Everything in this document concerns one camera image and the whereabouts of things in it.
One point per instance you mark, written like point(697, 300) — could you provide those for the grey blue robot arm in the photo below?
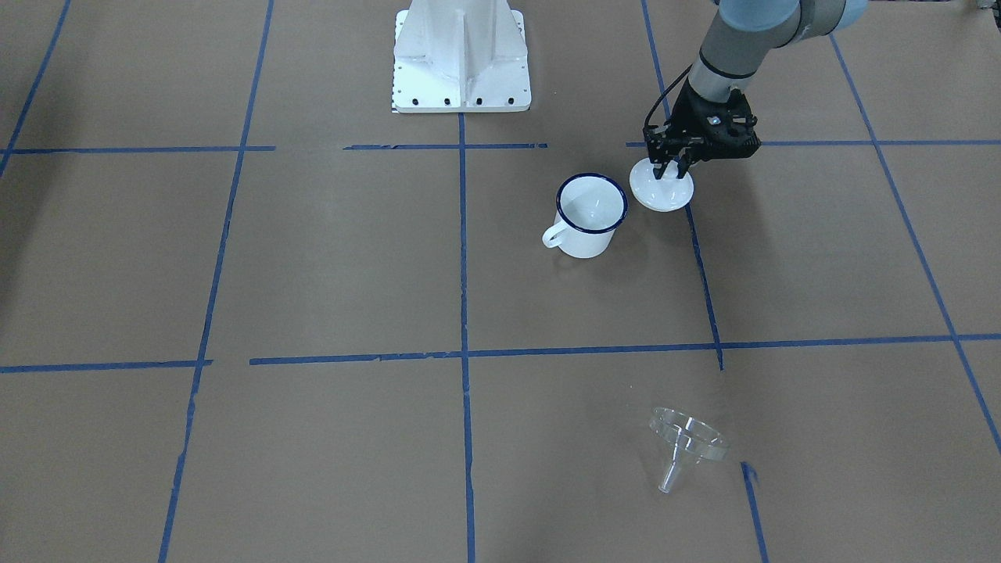
point(742, 33)

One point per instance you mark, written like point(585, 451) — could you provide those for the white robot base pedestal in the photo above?
point(460, 56)

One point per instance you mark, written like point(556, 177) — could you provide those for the white enamel mug blue rim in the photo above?
point(588, 209)

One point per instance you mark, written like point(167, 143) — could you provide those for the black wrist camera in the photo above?
point(662, 144)

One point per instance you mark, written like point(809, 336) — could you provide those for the white ceramic lid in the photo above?
point(663, 196)

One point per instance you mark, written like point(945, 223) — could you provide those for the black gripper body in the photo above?
point(688, 115)

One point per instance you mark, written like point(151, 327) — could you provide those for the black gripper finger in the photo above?
point(671, 165)

